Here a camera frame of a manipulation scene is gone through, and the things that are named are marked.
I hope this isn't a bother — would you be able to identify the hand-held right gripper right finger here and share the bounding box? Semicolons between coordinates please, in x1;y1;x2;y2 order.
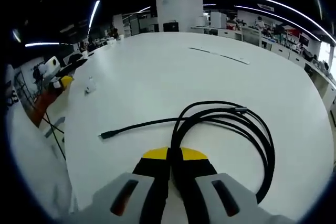
170;146;266;224

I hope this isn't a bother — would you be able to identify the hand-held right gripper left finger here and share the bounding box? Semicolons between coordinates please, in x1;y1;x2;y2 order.
90;146;172;224

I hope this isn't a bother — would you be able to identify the white charger adapter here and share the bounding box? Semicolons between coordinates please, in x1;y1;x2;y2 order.
84;76;97;94

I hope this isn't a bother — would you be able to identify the black Type-C cable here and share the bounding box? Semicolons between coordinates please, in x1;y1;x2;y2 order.
99;100;277;205

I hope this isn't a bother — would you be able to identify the short ceiling light strip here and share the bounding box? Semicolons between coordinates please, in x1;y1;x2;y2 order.
88;0;101;29

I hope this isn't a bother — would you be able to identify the black box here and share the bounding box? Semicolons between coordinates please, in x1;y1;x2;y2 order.
163;22;180;33

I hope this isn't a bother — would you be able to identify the white appliance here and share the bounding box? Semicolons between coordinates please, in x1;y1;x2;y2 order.
209;11;227;29

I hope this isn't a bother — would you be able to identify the grey office chair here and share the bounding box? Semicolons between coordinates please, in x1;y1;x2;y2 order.
241;26;262;47

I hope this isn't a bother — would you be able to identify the row of white office desks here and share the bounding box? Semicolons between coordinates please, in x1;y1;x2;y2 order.
190;24;336;116

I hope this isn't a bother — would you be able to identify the ceiling air conditioner unit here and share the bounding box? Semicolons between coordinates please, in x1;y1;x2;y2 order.
257;3;275;13

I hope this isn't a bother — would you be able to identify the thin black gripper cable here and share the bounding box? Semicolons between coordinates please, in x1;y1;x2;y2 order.
41;110;67;161

